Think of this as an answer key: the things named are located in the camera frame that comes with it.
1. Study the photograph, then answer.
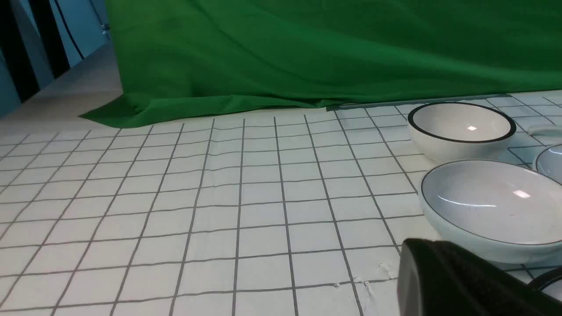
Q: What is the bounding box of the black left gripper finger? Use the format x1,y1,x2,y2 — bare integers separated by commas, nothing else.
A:
397,238,562,316

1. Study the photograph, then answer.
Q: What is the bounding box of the white bowl black rim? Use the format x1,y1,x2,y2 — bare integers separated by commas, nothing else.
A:
407,102,517,163

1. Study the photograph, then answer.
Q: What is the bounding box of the white cup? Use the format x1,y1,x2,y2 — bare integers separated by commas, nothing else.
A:
533,144,562,184

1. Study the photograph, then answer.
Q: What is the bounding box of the pale blue shallow bowl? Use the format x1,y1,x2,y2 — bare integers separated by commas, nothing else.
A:
418,159,562,264

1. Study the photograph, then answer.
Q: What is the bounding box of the illustrated plate black rim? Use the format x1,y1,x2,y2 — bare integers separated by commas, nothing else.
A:
527,267,562,302

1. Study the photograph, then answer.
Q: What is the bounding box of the white grid tablecloth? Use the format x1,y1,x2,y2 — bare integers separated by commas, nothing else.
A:
0,104,438,316

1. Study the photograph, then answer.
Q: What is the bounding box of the green backdrop cloth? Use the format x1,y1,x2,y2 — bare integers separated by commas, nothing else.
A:
82,0,562,128

